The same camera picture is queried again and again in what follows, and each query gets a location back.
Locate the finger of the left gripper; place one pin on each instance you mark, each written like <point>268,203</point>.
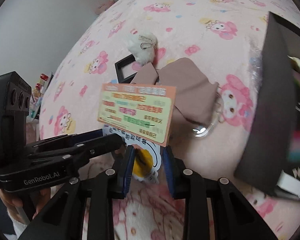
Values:
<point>79,153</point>
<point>66,140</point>

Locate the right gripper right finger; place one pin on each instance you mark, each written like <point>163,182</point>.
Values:
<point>175,177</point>

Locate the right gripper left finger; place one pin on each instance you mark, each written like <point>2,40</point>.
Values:
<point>125,163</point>

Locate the white round sticker card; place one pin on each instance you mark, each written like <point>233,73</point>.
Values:
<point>148,157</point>

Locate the orange green printed card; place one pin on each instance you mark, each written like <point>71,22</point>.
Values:
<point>143,110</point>

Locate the mauve fabric cloth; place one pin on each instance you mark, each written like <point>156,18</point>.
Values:
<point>195,96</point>

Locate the person's left hand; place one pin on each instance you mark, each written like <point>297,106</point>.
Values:
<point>12,203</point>

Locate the white fluffy sleeve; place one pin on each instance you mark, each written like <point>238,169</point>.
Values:
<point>18,225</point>

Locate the black cardboard box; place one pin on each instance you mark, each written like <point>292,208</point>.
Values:
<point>271,159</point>

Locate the pink cartoon blanket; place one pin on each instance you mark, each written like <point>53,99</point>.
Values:
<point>218,36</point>

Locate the white fluffy plush keychain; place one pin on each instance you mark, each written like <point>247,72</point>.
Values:
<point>142,46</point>

